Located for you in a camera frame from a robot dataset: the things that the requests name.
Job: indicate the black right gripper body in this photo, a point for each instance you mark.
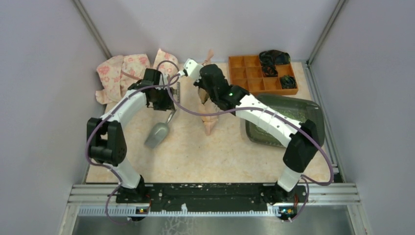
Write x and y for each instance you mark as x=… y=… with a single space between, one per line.
x=200 y=83

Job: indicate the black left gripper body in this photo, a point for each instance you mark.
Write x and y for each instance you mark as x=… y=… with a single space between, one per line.
x=163 y=100

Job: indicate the grey metal scoop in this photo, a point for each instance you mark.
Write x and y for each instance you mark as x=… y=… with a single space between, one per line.
x=159 y=132

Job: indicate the piano-key bag clip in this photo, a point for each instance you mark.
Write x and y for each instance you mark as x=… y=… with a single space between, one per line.
x=176 y=92

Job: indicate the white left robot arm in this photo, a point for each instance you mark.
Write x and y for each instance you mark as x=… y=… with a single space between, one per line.
x=106 y=145

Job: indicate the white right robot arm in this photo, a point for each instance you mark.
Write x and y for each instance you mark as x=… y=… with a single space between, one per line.
x=299 y=138

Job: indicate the dark green litter box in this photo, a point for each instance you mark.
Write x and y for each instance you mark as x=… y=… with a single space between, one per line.
x=294 y=108

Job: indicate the orange compartment tray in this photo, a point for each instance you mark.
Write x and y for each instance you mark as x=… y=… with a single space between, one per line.
x=245 y=71

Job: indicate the pink patterned cloth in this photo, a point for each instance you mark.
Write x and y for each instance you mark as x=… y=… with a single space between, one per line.
x=119 y=72

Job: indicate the dark cloth on tray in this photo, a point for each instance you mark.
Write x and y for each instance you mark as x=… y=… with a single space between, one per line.
x=270 y=58

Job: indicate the small dark cloth ball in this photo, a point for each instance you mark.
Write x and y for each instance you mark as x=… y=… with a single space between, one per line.
x=288 y=82

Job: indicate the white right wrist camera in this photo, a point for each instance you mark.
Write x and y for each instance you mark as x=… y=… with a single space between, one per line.
x=192 y=69

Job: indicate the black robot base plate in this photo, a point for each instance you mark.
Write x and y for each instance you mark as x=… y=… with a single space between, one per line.
x=215 y=198

